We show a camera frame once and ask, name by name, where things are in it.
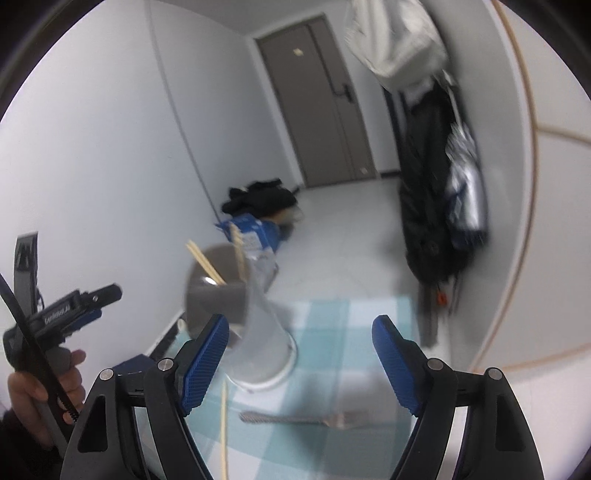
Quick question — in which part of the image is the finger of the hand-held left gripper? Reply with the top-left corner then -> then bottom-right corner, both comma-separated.
65,308 -> 102,333
76,285 -> 123,310

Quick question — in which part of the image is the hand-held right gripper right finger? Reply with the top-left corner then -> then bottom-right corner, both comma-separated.
372,315 -> 546,480

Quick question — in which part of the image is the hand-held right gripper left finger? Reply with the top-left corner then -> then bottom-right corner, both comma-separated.
60,314 -> 230,480

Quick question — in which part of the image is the white metal utensil holder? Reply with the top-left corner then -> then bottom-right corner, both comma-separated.
184,246 -> 297,393

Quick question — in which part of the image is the metal fork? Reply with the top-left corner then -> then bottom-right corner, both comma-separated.
239,410 -> 371,431

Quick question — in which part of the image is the white shoulder bag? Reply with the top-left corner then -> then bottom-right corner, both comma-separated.
346,0 -> 450,89

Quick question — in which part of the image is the person's left forearm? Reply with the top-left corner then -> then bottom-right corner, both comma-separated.
0,406 -> 63,480

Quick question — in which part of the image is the person's left hand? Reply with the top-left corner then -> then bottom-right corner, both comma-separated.
7,349 -> 87,444

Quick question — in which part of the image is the teal checked placemat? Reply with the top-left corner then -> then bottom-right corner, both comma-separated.
134,298 -> 426,480

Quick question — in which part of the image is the grey plastic bag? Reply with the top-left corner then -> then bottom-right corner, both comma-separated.
249,251 -> 279,288

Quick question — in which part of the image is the blue cardboard box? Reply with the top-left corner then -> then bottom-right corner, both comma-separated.
215,215 -> 281,253

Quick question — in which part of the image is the black jacket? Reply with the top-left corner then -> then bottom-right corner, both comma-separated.
397,88 -> 468,285

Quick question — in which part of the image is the pile of black clothes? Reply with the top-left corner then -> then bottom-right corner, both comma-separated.
221,179 -> 298,216

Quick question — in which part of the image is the silver folded umbrella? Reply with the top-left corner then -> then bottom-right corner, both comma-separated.
445,121 -> 491,251

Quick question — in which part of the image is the brown door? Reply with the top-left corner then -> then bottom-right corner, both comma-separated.
255,14 -> 377,189

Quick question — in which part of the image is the black cable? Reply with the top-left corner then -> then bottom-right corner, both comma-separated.
0,272 -> 78,423

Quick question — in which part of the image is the grey metal bracket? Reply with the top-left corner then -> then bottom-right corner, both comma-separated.
14,234 -> 41,301

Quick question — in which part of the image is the black sliding door frame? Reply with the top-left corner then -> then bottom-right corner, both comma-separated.
382,85 -> 440,349

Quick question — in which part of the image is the black door handle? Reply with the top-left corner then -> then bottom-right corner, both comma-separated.
330,76 -> 355,103

